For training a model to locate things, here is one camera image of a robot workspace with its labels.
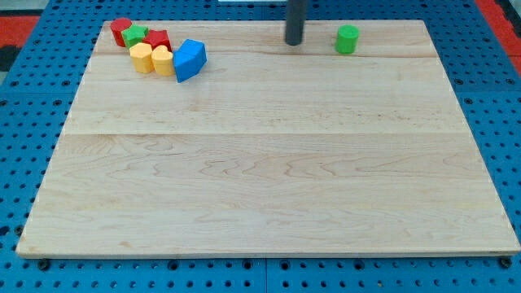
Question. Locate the dark grey cylindrical pointer rod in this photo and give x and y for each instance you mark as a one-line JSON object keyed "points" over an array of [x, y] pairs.
{"points": [[296, 13]]}

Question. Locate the blue cube block front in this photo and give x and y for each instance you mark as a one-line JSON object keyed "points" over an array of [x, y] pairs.
{"points": [[186, 66]]}

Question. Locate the yellow hexagon block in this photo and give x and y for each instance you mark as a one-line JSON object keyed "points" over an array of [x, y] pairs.
{"points": [[140, 55]]}

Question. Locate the green star block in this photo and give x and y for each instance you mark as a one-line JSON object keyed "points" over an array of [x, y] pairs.
{"points": [[134, 34]]}

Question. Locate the red cylinder block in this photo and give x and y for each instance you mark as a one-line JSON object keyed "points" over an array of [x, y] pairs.
{"points": [[118, 26]]}

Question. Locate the red star block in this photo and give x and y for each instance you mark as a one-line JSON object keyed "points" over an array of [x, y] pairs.
{"points": [[157, 38]]}

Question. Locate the yellow heart block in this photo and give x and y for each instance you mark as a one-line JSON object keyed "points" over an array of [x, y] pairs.
{"points": [[162, 60]]}

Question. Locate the wooden board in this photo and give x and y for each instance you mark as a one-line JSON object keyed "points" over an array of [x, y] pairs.
{"points": [[271, 151]]}

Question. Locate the green cylinder block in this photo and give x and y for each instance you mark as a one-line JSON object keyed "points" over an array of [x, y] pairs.
{"points": [[347, 37]]}

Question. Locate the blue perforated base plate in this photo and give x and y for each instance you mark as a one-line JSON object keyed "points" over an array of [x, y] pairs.
{"points": [[38, 91]]}

